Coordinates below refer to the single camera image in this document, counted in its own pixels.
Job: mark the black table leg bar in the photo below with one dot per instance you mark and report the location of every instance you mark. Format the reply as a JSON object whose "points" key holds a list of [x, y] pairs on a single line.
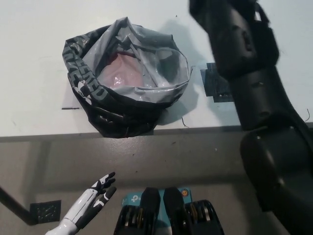
{"points": [[12, 203]]}

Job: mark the dark thread scrap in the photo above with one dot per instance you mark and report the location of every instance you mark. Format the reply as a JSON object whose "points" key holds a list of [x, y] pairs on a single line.
{"points": [[183, 123], [307, 115]]}

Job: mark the thin black tape strip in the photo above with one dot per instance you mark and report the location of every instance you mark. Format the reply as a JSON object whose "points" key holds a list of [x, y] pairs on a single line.
{"points": [[71, 108]]}

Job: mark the black tape patch on table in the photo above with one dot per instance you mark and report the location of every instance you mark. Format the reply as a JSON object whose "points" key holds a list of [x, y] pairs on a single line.
{"points": [[212, 80]]}

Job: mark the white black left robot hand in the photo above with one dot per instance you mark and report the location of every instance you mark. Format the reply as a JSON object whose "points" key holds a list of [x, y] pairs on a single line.
{"points": [[85, 200]]}

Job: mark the pink plastic pouch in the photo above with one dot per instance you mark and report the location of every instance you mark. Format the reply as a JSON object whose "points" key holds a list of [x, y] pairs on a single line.
{"points": [[124, 73]]}

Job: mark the black tape square on floor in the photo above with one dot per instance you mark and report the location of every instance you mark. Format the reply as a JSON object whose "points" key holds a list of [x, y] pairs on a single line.
{"points": [[45, 211]]}

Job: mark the black plastic bag grey lining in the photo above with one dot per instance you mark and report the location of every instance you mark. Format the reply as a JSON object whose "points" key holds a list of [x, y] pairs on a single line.
{"points": [[97, 117]]}

